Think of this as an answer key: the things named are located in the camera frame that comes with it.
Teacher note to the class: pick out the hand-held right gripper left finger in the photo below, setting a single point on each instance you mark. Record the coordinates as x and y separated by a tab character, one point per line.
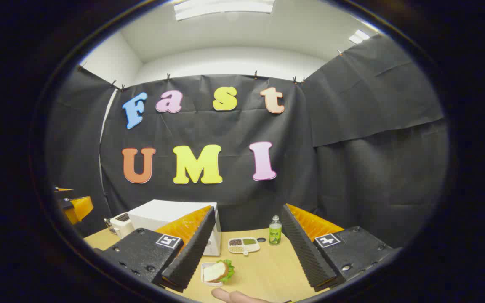
192	252

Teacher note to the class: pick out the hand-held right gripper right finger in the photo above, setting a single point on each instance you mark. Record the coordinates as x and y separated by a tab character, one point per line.
303	252

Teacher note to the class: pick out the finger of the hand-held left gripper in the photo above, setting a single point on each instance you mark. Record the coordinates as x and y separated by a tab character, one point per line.
80	208
63	193

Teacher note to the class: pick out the bread and lettuce sandwich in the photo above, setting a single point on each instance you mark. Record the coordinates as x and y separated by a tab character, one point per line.
217	271

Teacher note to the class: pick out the white microwave oven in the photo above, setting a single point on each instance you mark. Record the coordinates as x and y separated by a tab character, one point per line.
158	212

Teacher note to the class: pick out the small white rectangular plate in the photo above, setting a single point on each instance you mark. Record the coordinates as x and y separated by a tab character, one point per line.
205	267

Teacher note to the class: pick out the green label drink bottle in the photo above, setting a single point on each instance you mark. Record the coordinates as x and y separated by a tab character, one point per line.
275	233

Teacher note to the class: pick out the white toaster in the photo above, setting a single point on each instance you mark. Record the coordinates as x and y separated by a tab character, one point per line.
121	226

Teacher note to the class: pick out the white divided dish of beans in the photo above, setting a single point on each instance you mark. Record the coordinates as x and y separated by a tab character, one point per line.
242	245

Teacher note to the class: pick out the small ceiling light panel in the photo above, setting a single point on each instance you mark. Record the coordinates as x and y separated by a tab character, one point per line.
359	36

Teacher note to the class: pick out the long ceiling light panel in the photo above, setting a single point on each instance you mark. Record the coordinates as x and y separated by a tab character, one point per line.
223	8

